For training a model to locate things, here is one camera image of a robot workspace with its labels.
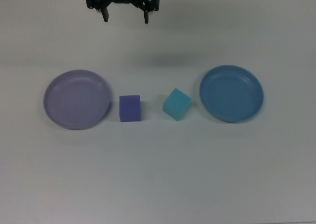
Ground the cyan foam cube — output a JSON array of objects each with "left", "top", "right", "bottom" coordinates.
[{"left": 162, "top": 87, "right": 193, "bottom": 122}]

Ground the purple foam cube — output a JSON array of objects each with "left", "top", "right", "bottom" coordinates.
[{"left": 119, "top": 95, "right": 142, "bottom": 122}]

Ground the purple round plate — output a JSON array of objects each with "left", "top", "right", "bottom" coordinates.
[{"left": 43, "top": 69, "right": 111, "bottom": 130}]

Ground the blue round plate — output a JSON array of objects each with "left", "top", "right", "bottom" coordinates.
[{"left": 198, "top": 65, "right": 264, "bottom": 123}]

